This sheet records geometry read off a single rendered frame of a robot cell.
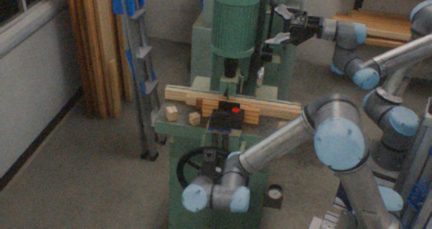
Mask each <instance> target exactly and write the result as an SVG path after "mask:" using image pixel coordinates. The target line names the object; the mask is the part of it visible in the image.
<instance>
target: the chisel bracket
mask: <svg viewBox="0 0 432 229"><path fill-rule="evenodd" d="M239 74H240V67H238V68H237V71H236V77H234V78H227V77H225V76H224V70H223V73H222V74H221V78H220V89H219V95H224V92H225V90H226V88H229V90H228V96H235V94H236V92H237V91H238V90H237V88H238V80H239V78H238V77H239Z"/></svg>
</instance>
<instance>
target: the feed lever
mask: <svg viewBox="0 0 432 229"><path fill-rule="evenodd" d="M278 4H279V2H278V0H270V1H269V5H270V6H271V16H270V22H269V27H268V36H267V40H269V39H271V33H272V24H273V19H274V14H275V8H276V7H277V6H278ZM269 47H270V44H269V43H266V47H262V54H261V61H266V62H271V60H272V54H273V49H272V48H269Z"/></svg>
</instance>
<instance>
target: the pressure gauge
mask: <svg viewBox="0 0 432 229"><path fill-rule="evenodd" d="M268 195H269V196H270V198H274V199H279V198H281V197H282V187H281V186H280V185H279V184H271V185H270V186H269V188H268Z"/></svg>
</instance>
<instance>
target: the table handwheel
mask: <svg viewBox="0 0 432 229"><path fill-rule="evenodd" d="M204 150H215V151H216V153H217V155H220V156H222V157H226V158H228V156H229V154H230V153H231V152H229V151H228V150H225V149H224V148H218V147H214V146H201V147H198V148H193V149H191V150H189V151H187V152H186V153H185V154H184V155H183V156H182V157H181V158H180V159H179V161H178V162H177V180H178V182H179V183H180V185H181V186H182V188H183V189H186V188H187V186H188V185H189V184H188V183H187V181H186V180H185V178H184V173H183V169H184V165H185V164H188V165H190V166H192V167H194V168H196V170H200V169H201V167H199V166H198V165H197V164H196V163H194V162H191V161H190V160H189V159H190V158H192V157H195V156H196V155H199V154H202V153H203V152H204ZM220 162H221V157H218V161H217V162H216V167H220ZM248 184H249V176H248V177H247V180H246V183H245V187H248Z"/></svg>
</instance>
